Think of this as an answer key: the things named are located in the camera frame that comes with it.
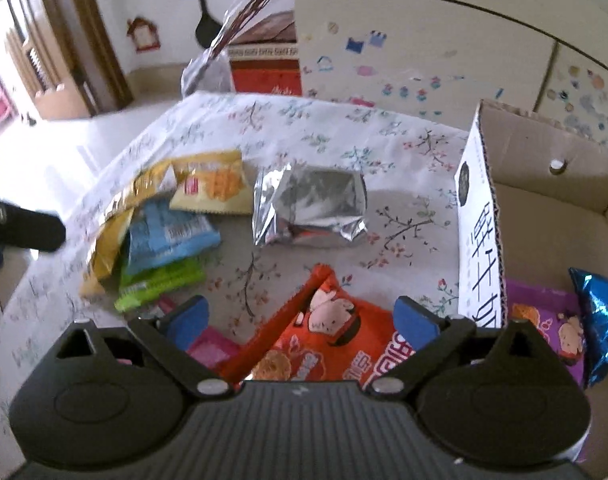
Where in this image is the pink snack packet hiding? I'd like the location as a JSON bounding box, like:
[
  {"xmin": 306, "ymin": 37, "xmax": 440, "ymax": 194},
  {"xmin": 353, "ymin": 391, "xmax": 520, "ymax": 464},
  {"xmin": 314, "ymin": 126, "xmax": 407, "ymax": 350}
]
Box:
[{"xmin": 156, "ymin": 295, "xmax": 240, "ymax": 370}]

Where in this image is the green snack packet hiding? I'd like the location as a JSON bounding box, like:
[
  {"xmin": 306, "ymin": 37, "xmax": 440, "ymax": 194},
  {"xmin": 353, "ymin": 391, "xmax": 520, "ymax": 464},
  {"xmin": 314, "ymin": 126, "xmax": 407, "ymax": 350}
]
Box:
[{"xmin": 114, "ymin": 258, "xmax": 205, "ymax": 313}]

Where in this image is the light blue snack packet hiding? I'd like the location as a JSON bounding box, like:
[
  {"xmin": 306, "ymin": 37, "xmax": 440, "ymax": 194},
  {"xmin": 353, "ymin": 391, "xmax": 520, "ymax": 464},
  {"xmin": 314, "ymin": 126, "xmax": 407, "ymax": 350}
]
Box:
[{"xmin": 124, "ymin": 198, "xmax": 221, "ymax": 276}]

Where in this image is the orange red snack packet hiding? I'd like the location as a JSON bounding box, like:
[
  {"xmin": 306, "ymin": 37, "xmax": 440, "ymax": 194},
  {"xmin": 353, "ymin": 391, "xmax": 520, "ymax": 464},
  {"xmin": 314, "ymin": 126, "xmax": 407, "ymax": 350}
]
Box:
[{"xmin": 215, "ymin": 264, "xmax": 415, "ymax": 387}]

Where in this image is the purple snack packet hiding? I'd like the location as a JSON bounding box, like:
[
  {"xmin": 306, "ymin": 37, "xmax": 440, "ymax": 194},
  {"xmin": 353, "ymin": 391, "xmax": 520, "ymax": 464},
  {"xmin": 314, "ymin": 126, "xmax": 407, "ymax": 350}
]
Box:
[{"xmin": 505, "ymin": 280, "xmax": 587, "ymax": 388}]

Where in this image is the yellow cracker snack packet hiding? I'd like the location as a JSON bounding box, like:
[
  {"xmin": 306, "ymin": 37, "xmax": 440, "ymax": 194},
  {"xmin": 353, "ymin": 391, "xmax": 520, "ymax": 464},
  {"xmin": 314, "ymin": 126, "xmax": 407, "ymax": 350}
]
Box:
[{"xmin": 169, "ymin": 150, "xmax": 254, "ymax": 216}]

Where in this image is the silver foil snack packet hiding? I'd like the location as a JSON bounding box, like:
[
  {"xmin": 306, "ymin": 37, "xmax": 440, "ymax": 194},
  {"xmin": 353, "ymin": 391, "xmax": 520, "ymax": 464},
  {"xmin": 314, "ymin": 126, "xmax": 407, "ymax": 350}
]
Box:
[{"xmin": 252, "ymin": 162, "xmax": 368, "ymax": 248}]

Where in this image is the blue foil snack packet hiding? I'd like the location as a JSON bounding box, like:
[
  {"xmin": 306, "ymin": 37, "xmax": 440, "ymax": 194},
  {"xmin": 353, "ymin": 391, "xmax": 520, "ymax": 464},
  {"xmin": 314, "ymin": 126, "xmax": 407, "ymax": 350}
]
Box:
[{"xmin": 568, "ymin": 268, "xmax": 608, "ymax": 387}]

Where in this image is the floral white tablecloth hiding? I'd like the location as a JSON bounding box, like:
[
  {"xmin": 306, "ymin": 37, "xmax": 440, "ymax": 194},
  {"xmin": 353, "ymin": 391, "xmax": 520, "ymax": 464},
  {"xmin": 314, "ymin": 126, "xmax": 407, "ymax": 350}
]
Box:
[{"xmin": 0, "ymin": 93, "xmax": 466, "ymax": 479}]

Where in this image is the open cardboard box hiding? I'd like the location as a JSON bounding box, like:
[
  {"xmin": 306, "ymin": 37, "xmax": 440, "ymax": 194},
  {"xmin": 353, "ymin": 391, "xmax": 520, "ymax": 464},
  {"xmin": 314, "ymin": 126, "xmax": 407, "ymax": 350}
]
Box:
[{"xmin": 453, "ymin": 97, "xmax": 608, "ymax": 480}]

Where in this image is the clear plastic bag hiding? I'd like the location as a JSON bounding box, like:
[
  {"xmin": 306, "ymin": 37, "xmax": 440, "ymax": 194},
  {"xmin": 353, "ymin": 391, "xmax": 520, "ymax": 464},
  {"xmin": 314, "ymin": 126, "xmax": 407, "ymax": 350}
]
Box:
[{"xmin": 180, "ymin": 0, "xmax": 290, "ymax": 99}]

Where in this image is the red brown cardboard box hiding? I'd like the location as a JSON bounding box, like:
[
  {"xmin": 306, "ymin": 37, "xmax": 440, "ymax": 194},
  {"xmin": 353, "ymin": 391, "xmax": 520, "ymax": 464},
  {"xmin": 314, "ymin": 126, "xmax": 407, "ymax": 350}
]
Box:
[{"xmin": 226, "ymin": 11, "xmax": 303, "ymax": 96}]

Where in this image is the cream cabinet with stickers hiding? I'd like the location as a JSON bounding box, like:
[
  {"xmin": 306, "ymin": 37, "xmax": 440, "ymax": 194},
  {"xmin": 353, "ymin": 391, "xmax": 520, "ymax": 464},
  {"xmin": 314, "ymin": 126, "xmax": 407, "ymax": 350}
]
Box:
[{"xmin": 294, "ymin": 0, "xmax": 608, "ymax": 147}]

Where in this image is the wooden door frame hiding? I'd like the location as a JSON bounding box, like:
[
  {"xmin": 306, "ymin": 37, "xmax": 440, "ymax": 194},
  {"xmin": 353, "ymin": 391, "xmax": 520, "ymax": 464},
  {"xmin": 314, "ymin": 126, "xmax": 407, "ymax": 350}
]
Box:
[{"xmin": 4, "ymin": 0, "xmax": 133, "ymax": 120}]

